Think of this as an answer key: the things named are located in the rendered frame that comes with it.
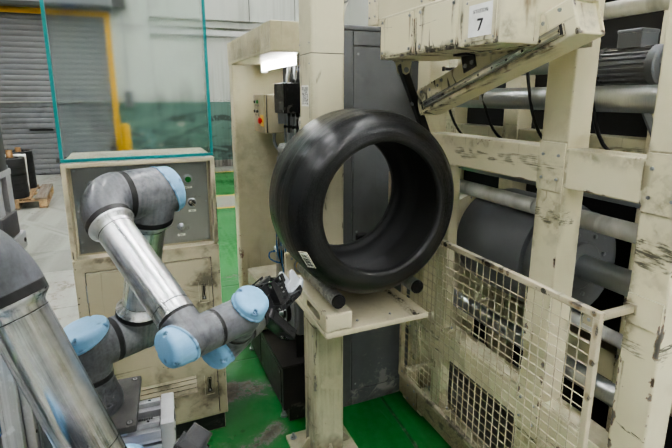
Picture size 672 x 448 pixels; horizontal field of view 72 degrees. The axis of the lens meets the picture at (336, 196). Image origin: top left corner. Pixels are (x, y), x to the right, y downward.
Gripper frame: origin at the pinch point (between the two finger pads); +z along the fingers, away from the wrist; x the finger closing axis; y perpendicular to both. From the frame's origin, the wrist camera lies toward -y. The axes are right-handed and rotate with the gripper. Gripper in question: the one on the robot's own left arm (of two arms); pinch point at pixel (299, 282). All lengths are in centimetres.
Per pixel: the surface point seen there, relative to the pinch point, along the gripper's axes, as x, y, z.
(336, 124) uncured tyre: -15.6, 35.5, 23.7
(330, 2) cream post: -11, 74, 61
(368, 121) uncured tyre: -23.1, 32.9, 28.4
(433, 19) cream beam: -44, 53, 51
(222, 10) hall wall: 524, 313, 741
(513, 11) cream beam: -66, 46, 36
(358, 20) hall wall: 334, 205, 954
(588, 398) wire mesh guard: -59, -50, 14
